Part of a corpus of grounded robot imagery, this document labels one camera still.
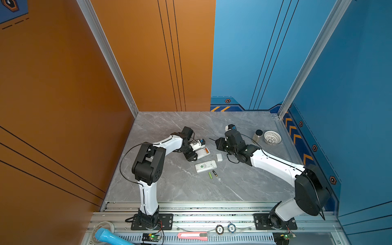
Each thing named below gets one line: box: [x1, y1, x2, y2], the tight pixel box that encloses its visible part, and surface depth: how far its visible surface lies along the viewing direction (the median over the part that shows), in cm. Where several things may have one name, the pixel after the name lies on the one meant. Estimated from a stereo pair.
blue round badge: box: [227, 223, 237, 234], surface depth 74 cm
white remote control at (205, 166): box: [194, 159, 218, 174], surface depth 93 cm
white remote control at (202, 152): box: [195, 147, 211, 160], surface depth 98 cm
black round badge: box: [215, 224, 225, 235], surface depth 73 cm
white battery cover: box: [216, 153, 224, 162], surface depth 97 cm
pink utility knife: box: [177, 231, 208, 241], surface depth 71 cm
